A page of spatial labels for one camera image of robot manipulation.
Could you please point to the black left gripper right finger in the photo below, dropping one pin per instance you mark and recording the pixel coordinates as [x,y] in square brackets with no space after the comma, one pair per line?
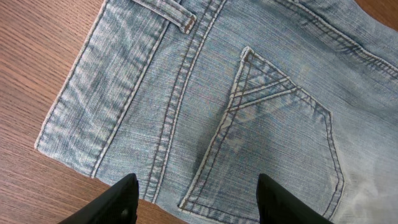
[278,206]

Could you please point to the light blue denim shorts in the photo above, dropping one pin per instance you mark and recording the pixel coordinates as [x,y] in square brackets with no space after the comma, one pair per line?
[198,98]

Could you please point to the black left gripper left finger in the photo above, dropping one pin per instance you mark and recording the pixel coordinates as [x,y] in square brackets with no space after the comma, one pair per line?
[116,205]

